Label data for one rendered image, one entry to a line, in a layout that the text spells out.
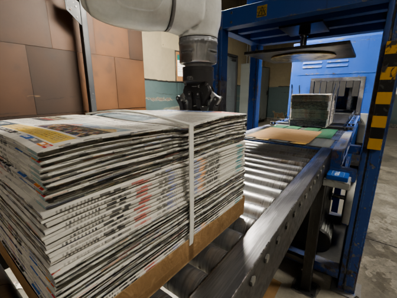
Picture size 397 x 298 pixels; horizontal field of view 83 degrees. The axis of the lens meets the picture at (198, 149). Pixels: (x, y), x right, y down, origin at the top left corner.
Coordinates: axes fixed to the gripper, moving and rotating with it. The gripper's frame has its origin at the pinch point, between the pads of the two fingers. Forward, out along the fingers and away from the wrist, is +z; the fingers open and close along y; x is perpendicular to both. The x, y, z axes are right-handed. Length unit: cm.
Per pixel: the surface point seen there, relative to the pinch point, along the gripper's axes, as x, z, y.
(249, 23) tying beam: 85, -52, -27
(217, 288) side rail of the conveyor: -22.8, 13.1, 20.1
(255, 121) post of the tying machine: 145, 11, -44
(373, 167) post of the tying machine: 84, 20, 40
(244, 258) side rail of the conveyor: -14.9, 13.1, 20.8
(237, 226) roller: -5.2, 14.3, 14.6
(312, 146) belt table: 84, 14, 13
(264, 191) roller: 14.7, 13.8, 13.2
